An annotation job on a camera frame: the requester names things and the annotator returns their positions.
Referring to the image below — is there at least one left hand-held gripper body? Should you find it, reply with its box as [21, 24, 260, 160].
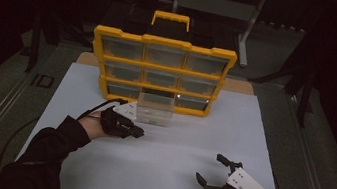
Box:
[97, 96, 140, 141]

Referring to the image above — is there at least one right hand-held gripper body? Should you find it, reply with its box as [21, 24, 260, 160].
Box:
[204, 161, 272, 189]

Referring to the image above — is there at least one clear plastic drawer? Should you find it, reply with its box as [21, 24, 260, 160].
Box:
[133, 91, 177, 128]

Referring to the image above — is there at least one yellow parts organizer cabinet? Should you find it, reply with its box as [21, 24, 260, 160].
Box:
[83, 1, 244, 122]

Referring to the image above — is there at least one person's left hand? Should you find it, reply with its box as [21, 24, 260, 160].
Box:
[74, 107, 115, 143]

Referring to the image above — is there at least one white table cover sheet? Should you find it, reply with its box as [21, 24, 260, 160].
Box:
[9, 54, 303, 189]

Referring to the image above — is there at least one set of closed clear drawers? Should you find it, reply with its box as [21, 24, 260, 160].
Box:
[94, 35, 231, 115]

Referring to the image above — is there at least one dark stand leg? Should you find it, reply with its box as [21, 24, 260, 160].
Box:
[293, 60, 320, 130]

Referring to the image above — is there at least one grey metal stand frame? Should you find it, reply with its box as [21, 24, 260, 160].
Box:
[164, 0, 269, 70]

